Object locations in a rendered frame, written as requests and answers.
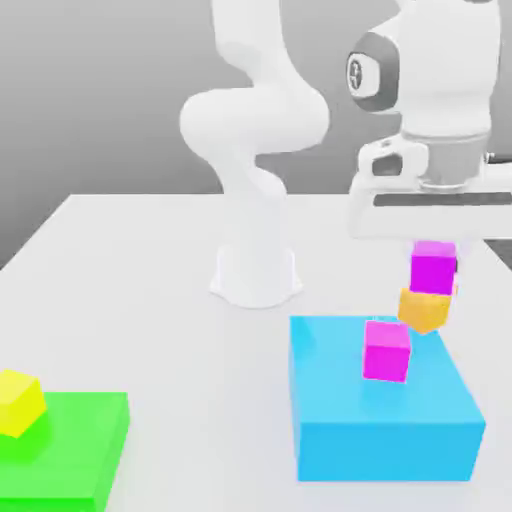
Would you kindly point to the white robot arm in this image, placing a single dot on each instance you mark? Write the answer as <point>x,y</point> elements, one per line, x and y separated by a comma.
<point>256,120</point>

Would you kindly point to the small magenta cube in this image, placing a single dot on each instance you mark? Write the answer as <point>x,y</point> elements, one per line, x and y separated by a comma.
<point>386,356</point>
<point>432,272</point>

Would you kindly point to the small yellow cube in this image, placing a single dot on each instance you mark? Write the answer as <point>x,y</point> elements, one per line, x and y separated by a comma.
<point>18,400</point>

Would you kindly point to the large green box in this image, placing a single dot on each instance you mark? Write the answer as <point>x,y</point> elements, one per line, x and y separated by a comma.
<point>68,452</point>

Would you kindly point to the small orange cube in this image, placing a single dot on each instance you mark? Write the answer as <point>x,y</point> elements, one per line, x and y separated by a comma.
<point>422,312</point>

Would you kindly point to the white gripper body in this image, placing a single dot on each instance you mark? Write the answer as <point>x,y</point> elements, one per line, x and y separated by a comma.
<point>400,222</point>

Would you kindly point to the large blue box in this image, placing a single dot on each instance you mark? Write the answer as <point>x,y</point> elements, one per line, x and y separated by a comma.
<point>384,432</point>

